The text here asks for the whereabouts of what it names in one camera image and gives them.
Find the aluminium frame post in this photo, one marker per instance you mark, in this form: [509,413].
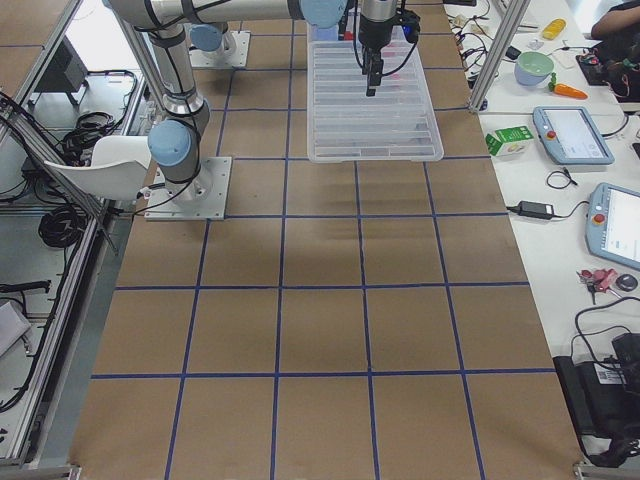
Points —
[502,40]

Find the white plastic chair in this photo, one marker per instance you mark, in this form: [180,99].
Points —
[118,168]

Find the teach pendant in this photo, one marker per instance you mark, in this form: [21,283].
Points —
[612,226]
[570,137]

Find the person in dark clothes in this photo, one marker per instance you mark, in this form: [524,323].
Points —
[618,50]

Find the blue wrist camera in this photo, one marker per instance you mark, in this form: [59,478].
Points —
[410,24]

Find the black power adapter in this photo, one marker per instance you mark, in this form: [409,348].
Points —
[541,211]

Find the lower teach pendant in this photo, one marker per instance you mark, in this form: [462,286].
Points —
[612,226]

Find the toy carrot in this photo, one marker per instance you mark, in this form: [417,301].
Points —
[565,90]

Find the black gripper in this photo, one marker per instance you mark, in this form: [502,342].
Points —
[377,30]

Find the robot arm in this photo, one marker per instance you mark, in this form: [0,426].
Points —
[163,22]

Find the green white carton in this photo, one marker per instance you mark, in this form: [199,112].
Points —
[508,141]

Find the black round key fob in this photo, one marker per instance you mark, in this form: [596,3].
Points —
[626,282]

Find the upper teach pendant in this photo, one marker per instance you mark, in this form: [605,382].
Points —
[570,137]

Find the black camera equipment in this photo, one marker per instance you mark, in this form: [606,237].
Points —
[602,395]

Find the clear plastic box lid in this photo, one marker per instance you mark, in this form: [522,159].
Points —
[345,124]

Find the green blue bowl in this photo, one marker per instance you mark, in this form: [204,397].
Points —
[531,68]

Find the clear plastic storage box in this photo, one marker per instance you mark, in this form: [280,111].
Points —
[344,33]

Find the red key bundle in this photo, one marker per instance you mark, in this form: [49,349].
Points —
[597,281]

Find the toy corn cob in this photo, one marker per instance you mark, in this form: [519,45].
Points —
[553,29]

